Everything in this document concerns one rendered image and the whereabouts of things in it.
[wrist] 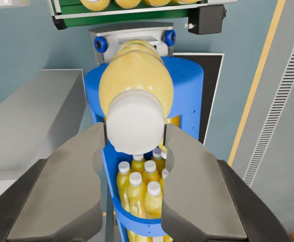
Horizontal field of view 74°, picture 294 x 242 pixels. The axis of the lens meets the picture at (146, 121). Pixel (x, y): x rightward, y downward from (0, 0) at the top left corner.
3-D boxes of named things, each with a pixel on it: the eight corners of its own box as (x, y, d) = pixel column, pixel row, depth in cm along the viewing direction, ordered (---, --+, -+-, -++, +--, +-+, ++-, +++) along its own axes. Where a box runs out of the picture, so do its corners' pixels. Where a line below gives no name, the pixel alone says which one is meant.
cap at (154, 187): (152, 184, 61) (151, 179, 60) (163, 188, 59) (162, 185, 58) (145, 192, 58) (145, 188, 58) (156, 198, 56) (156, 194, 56)
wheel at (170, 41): (164, 47, 57) (170, 47, 56) (164, 30, 54) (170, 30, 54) (170, 44, 60) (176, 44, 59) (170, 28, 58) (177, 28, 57)
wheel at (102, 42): (103, 54, 54) (109, 53, 55) (100, 36, 52) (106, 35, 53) (94, 53, 57) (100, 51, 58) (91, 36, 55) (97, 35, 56)
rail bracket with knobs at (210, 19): (180, 32, 62) (191, 36, 54) (181, 6, 59) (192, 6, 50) (209, 29, 63) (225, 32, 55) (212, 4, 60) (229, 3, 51)
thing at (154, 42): (119, 46, 59) (120, 54, 49) (118, 38, 58) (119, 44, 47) (151, 43, 60) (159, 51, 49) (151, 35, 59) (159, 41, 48)
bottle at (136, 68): (131, 92, 33) (124, 167, 17) (106, 56, 30) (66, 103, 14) (167, 70, 31) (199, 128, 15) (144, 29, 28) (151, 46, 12)
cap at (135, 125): (129, 145, 16) (128, 159, 14) (98, 108, 14) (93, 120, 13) (170, 122, 15) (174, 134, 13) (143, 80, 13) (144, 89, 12)
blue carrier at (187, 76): (126, 229, 103) (128, 298, 78) (91, 61, 59) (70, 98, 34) (179, 221, 104) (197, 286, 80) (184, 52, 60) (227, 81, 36)
